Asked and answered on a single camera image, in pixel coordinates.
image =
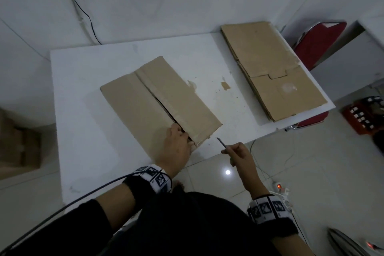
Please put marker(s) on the person's left hand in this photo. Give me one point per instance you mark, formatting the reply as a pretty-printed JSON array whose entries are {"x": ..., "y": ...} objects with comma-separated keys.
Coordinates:
[{"x": 177, "y": 150}]

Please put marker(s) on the person's right hand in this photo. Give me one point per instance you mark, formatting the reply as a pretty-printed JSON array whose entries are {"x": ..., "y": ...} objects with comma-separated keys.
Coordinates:
[{"x": 247, "y": 168}]

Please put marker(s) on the small low cardboard box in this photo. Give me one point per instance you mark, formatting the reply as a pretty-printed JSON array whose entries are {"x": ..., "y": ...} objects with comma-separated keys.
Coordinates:
[
  {"x": 249, "y": 84},
  {"x": 255, "y": 42}
]

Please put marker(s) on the stack of boxes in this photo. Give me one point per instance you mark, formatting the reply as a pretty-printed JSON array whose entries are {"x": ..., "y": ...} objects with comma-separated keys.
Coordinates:
[{"x": 18, "y": 144}]

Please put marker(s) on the person's left forearm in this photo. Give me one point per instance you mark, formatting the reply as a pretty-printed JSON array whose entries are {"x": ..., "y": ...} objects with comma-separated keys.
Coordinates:
[{"x": 117, "y": 198}]

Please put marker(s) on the person's right forearm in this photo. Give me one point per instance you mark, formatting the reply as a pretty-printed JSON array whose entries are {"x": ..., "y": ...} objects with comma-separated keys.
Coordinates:
[{"x": 300, "y": 245}]

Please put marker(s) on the person's black trouser legs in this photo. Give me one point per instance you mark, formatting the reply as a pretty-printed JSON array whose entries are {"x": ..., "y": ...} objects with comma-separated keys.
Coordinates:
[{"x": 195, "y": 225}]

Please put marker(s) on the red crate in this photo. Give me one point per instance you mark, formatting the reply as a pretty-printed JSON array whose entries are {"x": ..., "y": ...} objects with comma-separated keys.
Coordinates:
[{"x": 363, "y": 117}]

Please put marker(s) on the white connector with red light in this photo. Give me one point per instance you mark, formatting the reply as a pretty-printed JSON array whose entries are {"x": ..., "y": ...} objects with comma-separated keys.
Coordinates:
[{"x": 279, "y": 186}]

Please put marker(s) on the clear tape scrap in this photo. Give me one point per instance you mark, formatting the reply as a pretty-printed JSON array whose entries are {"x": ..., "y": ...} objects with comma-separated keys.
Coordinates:
[{"x": 192, "y": 84}]

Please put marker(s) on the brown tape scrap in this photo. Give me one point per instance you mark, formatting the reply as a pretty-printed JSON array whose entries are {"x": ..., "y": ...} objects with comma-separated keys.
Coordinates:
[{"x": 225, "y": 85}]

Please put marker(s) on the white table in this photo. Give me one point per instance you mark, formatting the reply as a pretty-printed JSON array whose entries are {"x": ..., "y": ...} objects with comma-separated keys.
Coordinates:
[{"x": 75, "y": 114}]

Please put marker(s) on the red chair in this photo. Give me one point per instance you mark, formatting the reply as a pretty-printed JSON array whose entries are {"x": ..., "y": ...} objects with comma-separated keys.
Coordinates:
[{"x": 318, "y": 42}]

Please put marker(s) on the white side desk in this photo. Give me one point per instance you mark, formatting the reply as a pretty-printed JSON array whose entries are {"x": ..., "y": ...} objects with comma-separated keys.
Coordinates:
[{"x": 354, "y": 63}]

